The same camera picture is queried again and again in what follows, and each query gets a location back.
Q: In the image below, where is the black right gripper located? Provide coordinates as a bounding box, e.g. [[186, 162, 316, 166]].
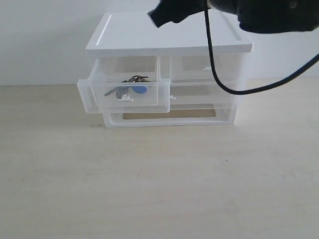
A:
[[148, 0, 207, 28]]

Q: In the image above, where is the key bunch with blue tag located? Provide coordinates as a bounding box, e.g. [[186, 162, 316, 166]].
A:
[[104, 75, 150, 100]]

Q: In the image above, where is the white plastic drawer cabinet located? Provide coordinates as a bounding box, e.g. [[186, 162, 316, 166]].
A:
[[86, 12, 241, 128]]

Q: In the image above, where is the black right camera cable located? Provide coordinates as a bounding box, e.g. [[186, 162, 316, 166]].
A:
[[203, 0, 319, 96]]

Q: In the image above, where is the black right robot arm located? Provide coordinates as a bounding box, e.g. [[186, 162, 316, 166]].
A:
[[148, 0, 319, 34]]

